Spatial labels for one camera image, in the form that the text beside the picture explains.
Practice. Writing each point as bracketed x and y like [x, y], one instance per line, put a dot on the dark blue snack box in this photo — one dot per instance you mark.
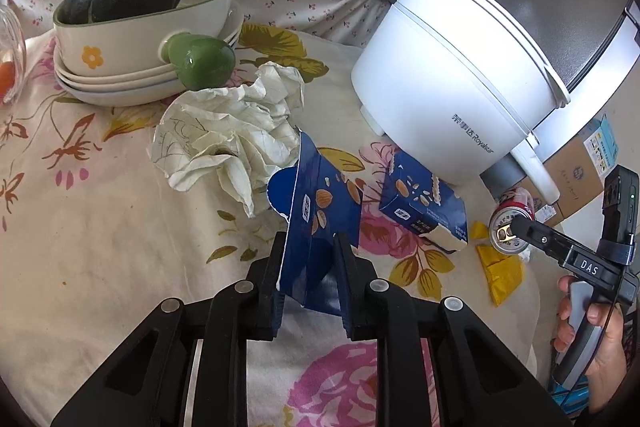
[425, 207]

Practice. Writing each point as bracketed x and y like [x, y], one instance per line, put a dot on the white electric cooking pot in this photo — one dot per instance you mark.
[450, 82]

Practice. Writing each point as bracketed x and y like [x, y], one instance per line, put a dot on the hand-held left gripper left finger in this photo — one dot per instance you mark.
[225, 357]

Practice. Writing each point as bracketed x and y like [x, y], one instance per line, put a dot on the glass jar with wooden lid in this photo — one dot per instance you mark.
[11, 52]

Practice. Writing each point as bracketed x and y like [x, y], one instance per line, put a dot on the torn dark blue carton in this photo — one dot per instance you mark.
[320, 207]

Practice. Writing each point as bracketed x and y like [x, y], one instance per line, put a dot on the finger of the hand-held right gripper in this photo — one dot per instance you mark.
[542, 239]

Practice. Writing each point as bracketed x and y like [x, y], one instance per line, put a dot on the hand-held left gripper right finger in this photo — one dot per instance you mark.
[400, 357]

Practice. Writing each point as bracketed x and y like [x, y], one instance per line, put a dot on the cardboard box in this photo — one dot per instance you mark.
[565, 177]

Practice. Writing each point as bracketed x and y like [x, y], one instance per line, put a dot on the person's right hand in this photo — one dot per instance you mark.
[607, 347]

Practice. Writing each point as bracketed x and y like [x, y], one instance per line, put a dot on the yellow orange wrapper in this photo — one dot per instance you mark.
[497, 274]

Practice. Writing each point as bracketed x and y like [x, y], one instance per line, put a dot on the stack of white plates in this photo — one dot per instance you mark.
[130, 89]

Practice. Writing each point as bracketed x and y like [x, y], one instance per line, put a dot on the large floral tablecloth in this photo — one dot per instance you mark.
[110, 207]

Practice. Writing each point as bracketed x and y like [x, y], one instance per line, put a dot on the red drink can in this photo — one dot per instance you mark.
[505, 232]

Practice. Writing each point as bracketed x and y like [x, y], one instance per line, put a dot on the large crumpled white paper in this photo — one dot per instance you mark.
[235, 127]

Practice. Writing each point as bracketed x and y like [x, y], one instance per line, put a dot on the light blue printed box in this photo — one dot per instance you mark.
[602, 144]

